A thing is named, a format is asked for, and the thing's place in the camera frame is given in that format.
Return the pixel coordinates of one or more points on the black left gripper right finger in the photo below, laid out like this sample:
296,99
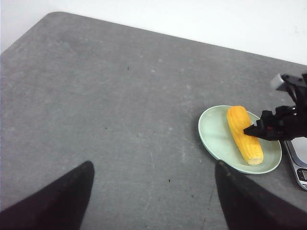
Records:
248,206

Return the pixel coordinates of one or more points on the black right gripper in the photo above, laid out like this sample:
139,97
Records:
290,121

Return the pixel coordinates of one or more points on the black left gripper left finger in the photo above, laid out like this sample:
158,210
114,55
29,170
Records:
61,205

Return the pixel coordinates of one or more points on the yellow corn cob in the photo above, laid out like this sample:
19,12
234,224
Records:
249,146

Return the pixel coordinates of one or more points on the silver digital kitchen scale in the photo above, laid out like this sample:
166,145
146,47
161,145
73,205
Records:
296,150

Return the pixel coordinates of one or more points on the green round plate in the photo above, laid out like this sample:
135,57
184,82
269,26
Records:
216,137

